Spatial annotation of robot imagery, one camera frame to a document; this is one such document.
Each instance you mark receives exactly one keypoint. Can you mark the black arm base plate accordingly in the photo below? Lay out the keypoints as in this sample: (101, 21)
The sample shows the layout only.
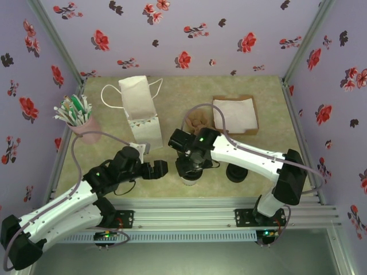
(126, 219)
(243, 217)

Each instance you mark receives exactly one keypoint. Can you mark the small controller circuit board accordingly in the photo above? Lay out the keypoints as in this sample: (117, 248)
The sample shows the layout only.
(266, 233)
(106, 236)

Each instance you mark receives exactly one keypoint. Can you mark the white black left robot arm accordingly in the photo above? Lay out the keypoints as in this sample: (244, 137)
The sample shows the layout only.
(57, 209)

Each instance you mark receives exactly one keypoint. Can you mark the brown pulp cup carrier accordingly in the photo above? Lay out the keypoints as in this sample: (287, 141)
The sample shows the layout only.
(198, 118)

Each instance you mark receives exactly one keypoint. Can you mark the white paper napkin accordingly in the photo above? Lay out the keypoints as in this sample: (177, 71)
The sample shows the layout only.
(241, 114)

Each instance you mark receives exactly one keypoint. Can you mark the brown cardboard napkin tray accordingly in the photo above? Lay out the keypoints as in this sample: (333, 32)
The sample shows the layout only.
(256, 114)

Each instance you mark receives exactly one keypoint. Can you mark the brown paper drinking straw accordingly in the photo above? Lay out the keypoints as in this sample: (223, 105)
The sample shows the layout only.
(67, 104)

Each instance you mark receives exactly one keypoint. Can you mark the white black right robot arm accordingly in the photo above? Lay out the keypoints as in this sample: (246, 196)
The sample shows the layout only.
(249, 160)

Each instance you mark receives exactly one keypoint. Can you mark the pink straw holder cup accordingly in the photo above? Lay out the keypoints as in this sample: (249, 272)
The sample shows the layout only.
(86, 133)

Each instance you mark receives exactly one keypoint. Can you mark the aluminium frame post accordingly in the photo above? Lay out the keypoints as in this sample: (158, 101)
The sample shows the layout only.
(56, 37)
(309, 37)

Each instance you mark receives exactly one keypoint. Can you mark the white paper coffee cup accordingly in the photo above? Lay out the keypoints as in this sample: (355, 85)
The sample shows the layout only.
(190, 182)

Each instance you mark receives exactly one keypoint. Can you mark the aluminium lower frame rail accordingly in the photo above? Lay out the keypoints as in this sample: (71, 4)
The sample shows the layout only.
(341, 252)

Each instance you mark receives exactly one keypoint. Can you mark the printed white paper gift bag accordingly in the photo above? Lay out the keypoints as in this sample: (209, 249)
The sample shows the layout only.
(137, 97)

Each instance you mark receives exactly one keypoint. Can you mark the white wrapped drinking straw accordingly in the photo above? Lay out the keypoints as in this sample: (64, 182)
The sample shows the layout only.
(58, 117)
(89, 111)
(58, 110)
(85, 103)

